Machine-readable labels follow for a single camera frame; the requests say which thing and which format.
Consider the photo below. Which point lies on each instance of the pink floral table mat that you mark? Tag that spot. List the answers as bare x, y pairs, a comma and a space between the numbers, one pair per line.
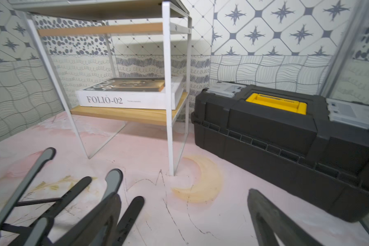
203, 204

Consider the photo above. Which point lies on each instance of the black yellow toolbox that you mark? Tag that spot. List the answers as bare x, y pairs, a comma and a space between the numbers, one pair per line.
289, 140

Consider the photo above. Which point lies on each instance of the white wooden shelf rack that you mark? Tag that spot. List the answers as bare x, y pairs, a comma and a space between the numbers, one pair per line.
142, 26

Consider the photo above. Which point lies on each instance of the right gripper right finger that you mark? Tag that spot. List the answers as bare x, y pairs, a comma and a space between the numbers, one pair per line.
271, 223

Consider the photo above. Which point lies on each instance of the Folio-02 white book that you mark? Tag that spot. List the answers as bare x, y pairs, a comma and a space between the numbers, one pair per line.
130, 92

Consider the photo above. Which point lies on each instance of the grey folding laptop stand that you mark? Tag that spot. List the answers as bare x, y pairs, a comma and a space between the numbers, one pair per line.
37, 233

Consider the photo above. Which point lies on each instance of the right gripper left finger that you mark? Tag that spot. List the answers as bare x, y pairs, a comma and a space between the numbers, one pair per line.
97, 227

